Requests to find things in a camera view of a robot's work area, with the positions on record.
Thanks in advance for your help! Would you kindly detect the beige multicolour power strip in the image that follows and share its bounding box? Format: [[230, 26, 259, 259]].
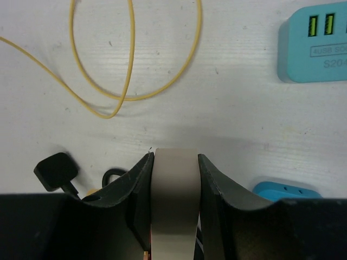
[[150, 148, 201, 259]]

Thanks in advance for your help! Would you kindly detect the black power cable with plug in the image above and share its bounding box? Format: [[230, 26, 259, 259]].
[[33, 152, 128, 200]]

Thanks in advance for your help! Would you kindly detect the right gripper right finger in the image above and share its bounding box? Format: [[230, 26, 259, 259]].
[[198, 154, 346, 259]]

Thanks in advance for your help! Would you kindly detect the thin yellow cable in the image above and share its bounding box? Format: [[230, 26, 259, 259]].
[[0, 0, 203, 120]]

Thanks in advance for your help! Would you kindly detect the teal power strip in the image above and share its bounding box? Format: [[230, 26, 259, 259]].
[[277, 2, 346, 83]]

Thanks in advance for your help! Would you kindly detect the blue plug adapter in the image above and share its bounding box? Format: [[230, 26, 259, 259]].
[[252, 181, 322, 202]]

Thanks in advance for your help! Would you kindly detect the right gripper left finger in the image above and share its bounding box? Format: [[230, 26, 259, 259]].
[[1, 153, 155, 259]]

